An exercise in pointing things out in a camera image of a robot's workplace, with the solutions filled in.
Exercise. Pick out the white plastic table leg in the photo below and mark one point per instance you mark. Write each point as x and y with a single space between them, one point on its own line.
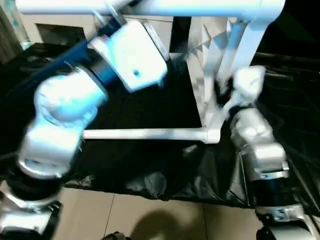
120 4
150 134
175 7

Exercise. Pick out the white plastic table top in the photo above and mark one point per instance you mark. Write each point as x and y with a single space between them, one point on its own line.
250 45

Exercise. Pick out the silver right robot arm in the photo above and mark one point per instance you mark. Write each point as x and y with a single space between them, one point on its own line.
262 150

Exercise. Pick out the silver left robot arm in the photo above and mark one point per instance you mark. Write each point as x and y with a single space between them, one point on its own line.
62 100

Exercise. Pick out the white cabinet with glass doors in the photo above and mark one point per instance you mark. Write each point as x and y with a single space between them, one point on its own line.
50 18

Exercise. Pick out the black work mat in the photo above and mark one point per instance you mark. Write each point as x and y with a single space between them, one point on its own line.
150 105

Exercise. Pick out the beige curtain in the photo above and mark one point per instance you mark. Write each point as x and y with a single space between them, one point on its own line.
10 37

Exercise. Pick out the dark robot body part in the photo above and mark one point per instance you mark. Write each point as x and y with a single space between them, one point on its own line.
117 236

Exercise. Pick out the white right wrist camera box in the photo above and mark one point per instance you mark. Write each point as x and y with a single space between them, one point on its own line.
250 80

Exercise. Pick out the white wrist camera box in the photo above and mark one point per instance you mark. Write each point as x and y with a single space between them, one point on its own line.
135 57
250 80

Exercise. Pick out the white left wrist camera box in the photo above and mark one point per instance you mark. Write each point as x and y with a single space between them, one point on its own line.
135 57

